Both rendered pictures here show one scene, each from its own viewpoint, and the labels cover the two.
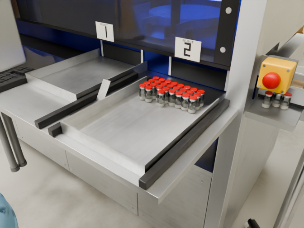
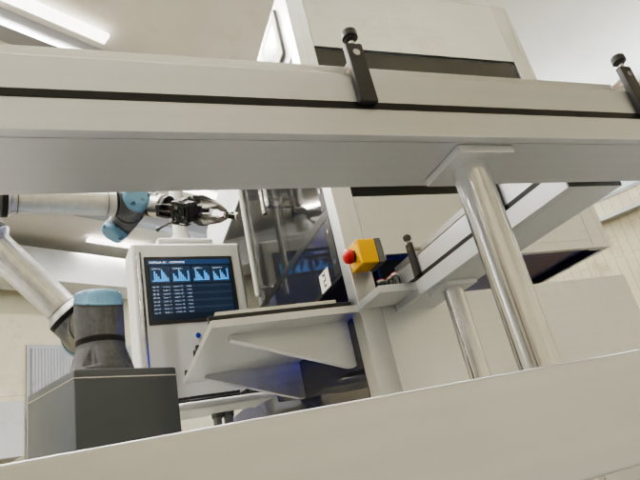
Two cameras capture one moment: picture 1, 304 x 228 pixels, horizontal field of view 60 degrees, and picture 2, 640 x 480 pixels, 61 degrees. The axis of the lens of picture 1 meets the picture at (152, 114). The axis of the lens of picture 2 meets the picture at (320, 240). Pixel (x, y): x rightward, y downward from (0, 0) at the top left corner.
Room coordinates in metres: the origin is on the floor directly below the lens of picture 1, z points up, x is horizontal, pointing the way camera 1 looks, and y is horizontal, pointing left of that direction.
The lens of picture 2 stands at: (-0.63, -0.93, 0.50)
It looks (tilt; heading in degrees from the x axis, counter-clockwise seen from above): 22 degrees up; 30
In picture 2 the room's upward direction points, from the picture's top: 13 degrees counter-clockwise
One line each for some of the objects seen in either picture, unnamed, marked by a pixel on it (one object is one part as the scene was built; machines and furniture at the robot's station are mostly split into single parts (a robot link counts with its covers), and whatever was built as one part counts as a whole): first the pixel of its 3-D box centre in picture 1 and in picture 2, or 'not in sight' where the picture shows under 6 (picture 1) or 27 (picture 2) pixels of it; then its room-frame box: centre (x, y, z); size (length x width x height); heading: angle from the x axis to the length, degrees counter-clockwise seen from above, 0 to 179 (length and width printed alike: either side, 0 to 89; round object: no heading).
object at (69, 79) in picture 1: (90, 71); not in sight; (0.89, 0.22, 0.90); 0.34 x 0.26 x 0.04; 144
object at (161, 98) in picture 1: (161, 98); not in sight; (0.67, -0.03, 0.91); 0.02 x 0.02 x 0.05
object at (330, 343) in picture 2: not in sight; (293, 351); (0.57, -0.07, 0.80); 0.34 x 0.03 x 0.13; 144
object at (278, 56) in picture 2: not in sight; (271, 51); (0.76, -0.09, 1.96); 0.21 x 0.01 x 0.21; 54
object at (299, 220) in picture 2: not in sight; (293, 163); (0.82, -0.05, 1.51); 0.43 x 0.01 x 0.59; 54
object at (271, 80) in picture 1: (272, 80); (350, 256); (0.60, -0.30, 0.99); 0.04 x 0.04 x 0.04; 54
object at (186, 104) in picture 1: (168, 96); not in sight; (0.68, -0.05, 0.91); 0.18 x 0.02 x 0.05; 53
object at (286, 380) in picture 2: not in sight; (255, 387); (0.87, 0.33, 0.80); 0.34 x 0.03 x 0.13; 144
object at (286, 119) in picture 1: (275, 111); (392, 295); (0.66, -0.36, 0.87); 0.14 x 0.13 x 0.02; 144
